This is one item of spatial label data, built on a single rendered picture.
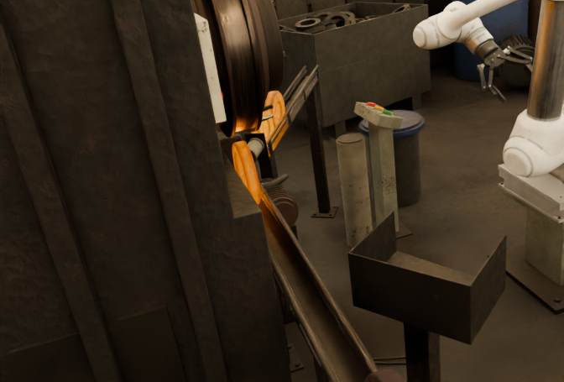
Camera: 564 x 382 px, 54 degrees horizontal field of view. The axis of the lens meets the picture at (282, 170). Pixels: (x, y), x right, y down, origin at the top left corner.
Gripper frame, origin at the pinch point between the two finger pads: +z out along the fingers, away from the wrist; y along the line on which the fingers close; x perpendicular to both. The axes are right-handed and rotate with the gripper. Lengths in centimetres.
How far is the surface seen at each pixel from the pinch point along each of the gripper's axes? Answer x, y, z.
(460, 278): -62, -62, 47
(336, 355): -85, -91, 49
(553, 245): 25, -17, 50
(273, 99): -7, -76, -46
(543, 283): 34, -27, 59
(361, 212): 45, -69, -3
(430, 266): -60, -66, 41
